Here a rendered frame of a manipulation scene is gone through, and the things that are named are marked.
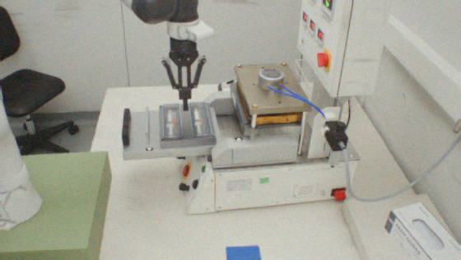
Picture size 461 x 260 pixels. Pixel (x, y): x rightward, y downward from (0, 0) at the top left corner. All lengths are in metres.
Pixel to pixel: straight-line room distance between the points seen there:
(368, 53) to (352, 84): 0.10
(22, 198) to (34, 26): 1.87
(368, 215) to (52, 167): 1.01
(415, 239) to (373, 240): 0.13
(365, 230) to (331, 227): 0.11
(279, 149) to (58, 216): 0.66
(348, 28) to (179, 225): 0.75
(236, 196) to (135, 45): 1.76
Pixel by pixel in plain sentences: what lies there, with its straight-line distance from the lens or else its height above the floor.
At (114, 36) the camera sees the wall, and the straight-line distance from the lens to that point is 2.88.
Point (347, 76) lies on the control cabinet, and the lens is 1.19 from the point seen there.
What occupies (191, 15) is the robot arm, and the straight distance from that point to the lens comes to 1.15.
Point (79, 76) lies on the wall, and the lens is 3.06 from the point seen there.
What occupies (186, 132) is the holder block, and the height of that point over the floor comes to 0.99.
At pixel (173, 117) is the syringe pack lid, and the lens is 1.34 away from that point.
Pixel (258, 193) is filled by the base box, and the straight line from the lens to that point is 1.34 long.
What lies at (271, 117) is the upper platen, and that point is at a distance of 1.25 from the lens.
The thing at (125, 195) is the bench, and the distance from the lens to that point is 1.46.
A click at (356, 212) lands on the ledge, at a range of 1.38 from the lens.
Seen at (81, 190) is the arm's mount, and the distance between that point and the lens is 1.33.
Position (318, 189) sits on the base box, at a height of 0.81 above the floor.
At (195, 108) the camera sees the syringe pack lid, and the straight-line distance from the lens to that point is 1.38.
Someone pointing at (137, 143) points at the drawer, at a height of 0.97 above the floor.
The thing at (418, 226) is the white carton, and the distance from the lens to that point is 1.31.
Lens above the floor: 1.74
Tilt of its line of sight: 34 degrees down
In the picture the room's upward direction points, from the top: 1 degrees clockwise
